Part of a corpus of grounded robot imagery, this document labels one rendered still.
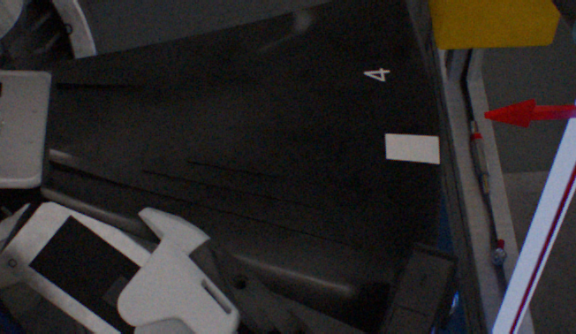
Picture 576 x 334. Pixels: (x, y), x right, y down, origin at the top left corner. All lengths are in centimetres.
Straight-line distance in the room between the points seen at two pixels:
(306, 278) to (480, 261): 39
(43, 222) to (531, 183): 144
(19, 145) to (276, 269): 16
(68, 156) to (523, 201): 152
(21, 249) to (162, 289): 22
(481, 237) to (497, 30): 18
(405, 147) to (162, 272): 17
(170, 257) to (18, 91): 16
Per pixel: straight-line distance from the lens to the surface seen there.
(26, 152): 64
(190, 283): 57
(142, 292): 58
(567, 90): 187
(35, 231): 77
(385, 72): 68
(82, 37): 83
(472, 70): 109
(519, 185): 209
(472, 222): 101
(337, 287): 62
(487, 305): 97
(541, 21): 95
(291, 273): 62
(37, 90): 68
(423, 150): 66
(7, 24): 57
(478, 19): 94
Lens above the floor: 171
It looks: 56 degrees down
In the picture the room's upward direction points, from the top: 1 degrees clockwise
